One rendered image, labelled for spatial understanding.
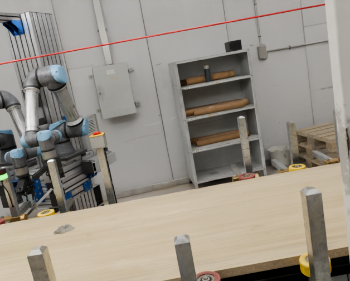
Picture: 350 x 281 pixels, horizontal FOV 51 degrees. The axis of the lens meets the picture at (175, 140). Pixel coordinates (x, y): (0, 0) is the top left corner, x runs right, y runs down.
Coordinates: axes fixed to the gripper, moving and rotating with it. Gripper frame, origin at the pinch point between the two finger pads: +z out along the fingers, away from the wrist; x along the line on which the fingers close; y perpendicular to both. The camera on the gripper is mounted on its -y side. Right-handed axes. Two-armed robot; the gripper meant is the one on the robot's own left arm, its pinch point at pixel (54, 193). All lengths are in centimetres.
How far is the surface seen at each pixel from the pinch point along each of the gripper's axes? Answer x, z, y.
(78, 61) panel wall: 246, -84, 63
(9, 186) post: -5.5, -11.7, -20.4
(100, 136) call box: -24.8, -28.6, 27.6
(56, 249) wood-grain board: -71, 2, -4
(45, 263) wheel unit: -127, -19, -6
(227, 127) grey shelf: 205, 31, 224
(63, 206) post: -13.9, 3.9, 2.7
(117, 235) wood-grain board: -76, 2, 18
